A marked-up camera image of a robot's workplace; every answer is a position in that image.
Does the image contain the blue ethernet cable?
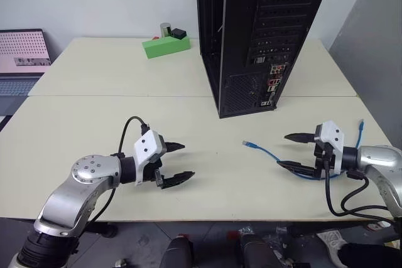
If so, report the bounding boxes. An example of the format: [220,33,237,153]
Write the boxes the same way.
[242,119,367,181]

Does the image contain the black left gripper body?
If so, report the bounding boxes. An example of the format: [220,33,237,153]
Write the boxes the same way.
[143,134,169,184]

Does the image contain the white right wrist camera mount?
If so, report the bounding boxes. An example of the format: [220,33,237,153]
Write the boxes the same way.
[315,120,345,175]

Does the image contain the green rectangular box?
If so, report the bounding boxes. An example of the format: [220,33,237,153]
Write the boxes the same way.
[141,36,192,60]

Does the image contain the white sneaker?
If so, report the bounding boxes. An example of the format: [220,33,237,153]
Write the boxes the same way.
[316,230,350,266]

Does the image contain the black table leg foot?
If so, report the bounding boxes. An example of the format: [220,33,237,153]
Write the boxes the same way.
[82,222,119,239]

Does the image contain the black computer tower case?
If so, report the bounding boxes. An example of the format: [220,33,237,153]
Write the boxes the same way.
[194,0,336,120]

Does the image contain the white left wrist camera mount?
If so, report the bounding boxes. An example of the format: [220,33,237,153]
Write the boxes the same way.
[133,129,167,187]

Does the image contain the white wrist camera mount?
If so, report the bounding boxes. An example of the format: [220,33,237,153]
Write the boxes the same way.
[133,129,167,187]
[315,120,345,175]

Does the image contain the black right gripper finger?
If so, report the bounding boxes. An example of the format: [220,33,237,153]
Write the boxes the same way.
[283,132,317,144]
[276,160,316,178]

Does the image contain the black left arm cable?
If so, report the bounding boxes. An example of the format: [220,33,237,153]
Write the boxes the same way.
[94,116,149,222]

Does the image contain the grey partition panel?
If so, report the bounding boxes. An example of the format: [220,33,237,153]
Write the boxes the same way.
[328,0,402,150]

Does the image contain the small black box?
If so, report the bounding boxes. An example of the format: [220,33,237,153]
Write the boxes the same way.
[170,28,187,41]

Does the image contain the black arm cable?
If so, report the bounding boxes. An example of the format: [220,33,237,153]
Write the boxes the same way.
[94,116,149,222]
[324,151,395,220]

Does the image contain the dark rounded shape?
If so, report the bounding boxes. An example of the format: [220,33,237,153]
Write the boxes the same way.
[160,234,193,268]
[239,232,285,268]

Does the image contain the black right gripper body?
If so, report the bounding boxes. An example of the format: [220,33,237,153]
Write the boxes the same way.
[313,141,334,180]

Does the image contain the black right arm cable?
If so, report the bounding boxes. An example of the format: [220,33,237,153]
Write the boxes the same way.
[324,151,395,220]

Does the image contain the open laptop with pink screen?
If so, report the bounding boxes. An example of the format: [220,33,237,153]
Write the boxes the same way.
[0,28,53,117]

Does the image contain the black trouser leg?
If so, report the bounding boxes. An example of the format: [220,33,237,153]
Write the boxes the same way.
[338,242,402,268]

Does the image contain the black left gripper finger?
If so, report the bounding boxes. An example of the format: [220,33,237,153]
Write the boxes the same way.
[165,141,186,154]
[155,170,196,190]

